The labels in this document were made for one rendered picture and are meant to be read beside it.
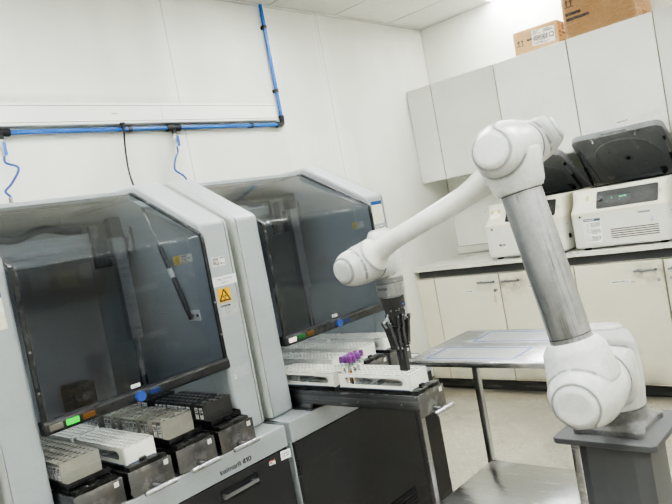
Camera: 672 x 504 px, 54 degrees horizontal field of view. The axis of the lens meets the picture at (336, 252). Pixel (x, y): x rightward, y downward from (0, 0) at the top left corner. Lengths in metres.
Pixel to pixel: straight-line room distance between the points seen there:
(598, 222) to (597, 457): 2.45
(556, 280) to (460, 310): 3.11
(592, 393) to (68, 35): 2.73
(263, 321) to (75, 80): 1.60
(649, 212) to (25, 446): 3.33
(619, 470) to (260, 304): 1.21
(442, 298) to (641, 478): 3.06
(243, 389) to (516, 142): 1.21
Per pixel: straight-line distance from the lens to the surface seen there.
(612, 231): 4.18
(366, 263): 1.86
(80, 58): 3.41
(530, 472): 2.77
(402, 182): 4.87
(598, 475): 1.94
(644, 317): 4.20
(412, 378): 2.07
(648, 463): 1.90
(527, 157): 1.61
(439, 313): 4.82
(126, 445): 1.98
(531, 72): 4.63
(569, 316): 1.64
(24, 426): 1.90
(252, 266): 2.28
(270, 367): 2.32
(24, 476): 1.91
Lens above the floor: 1.38
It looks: 3 degrees down
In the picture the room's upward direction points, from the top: 11 degrees counter-clockwise
